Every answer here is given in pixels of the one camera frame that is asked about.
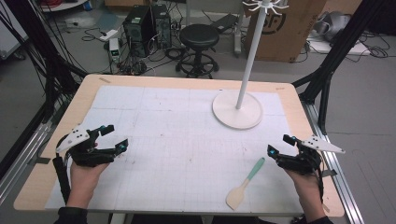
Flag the spatula with green handle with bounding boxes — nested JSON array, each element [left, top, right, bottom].
[[225, 157, 266, 212]]

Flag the white hook stand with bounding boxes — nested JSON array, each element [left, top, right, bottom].
[[211, 0, 290, 131]]

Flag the white grid mat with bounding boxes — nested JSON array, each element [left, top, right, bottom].
[[44, 85, 305, 217]]

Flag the grey bag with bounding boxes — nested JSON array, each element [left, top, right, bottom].
[[312, 10, 353, 43]]

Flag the aluminium rail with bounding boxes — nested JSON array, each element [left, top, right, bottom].
[[0, 120, 54, 207], [300, 100, 366, 224]]

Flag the large cardboard box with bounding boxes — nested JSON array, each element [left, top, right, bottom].
[[244, 0, 332, 63]]

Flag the slim black computer tower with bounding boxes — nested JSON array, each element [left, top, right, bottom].
[[151, 3, 173, 49]]

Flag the bundle of floor cables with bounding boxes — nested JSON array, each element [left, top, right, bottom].
[[81, 27, 188, 77]]

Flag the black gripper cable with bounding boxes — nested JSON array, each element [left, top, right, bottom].
[[51, 155, 72, 205], [314, 166, 326, 204]]

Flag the person's right hand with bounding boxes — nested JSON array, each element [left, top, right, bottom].
[[284, 168, 325, 202]]

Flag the large black computer tower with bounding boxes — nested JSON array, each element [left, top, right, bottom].
[[122, 5, 157, 59]]

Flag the white flat board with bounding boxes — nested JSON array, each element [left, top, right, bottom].
[[305, 36, 372, 57]]

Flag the small white device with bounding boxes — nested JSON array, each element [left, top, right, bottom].
[[108, 37, 121, 63]]

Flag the wooden table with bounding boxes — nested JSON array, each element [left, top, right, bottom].
[[13, 73, 347, 218]]

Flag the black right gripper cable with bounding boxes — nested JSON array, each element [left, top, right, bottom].
[[314, 166, 326, 204]]

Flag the person's left hand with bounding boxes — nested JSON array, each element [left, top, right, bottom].
[[66, 161, 110, 201]]

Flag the white metal post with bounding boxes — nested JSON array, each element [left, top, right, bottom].
[[233, 5, 246, 58]]

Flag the black metal frame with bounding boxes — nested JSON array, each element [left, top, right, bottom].
[[0, 0, 89, 125], [291, 0, 396, 135]]

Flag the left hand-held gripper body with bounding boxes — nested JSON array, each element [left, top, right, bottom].
[[55, 124, 117, 168]]

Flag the black round stool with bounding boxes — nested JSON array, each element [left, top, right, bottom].
[[175, 23, 220, 79]]

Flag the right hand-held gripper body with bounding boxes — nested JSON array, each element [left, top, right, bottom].
[[275, 134, 347, 175]]

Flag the white power strip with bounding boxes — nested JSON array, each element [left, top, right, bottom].
[[98, 29, 120, 43]]

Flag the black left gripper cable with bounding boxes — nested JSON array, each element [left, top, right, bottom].
[[51, 155, 72, 205]]

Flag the black flat laptop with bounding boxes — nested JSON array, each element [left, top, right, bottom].
[[210, 12, 240, 35]]

